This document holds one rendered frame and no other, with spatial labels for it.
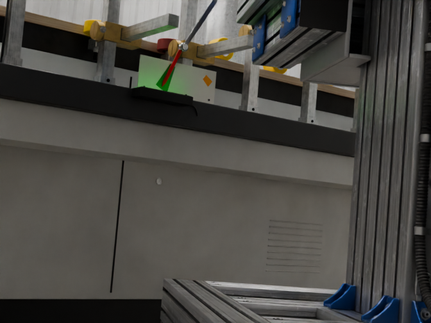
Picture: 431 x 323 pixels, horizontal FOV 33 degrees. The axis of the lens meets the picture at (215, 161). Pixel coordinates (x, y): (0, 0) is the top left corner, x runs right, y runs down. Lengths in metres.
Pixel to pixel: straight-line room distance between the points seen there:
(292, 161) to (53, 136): 0.83
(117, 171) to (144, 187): 0.11
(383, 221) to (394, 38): 0.31
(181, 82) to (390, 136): 0.96
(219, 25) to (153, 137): 4.36
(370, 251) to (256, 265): 1.29
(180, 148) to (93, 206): 0.32
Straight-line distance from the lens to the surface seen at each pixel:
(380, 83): 1.32
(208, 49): 2.08
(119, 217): 2.22
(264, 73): 2.56
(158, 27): 1.83
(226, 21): 6.37
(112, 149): 1.98
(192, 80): 2.10
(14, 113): 1.87
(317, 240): 2.73
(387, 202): 1.23
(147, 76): 2.02
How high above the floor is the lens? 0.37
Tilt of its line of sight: 4 degrees up
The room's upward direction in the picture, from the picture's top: 5 degrees clockwise
